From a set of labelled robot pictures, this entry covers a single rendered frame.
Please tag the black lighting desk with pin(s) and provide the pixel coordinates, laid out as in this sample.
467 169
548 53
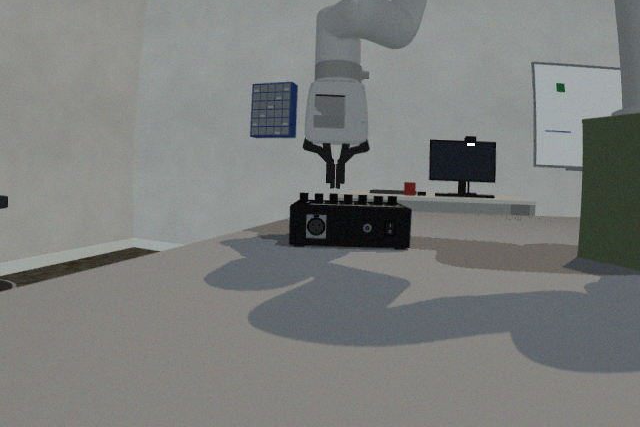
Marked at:
349 223

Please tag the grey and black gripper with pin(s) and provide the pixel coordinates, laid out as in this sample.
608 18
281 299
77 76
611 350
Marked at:
355 131

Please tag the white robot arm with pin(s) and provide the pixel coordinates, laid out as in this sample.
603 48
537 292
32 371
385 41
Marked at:
341 27

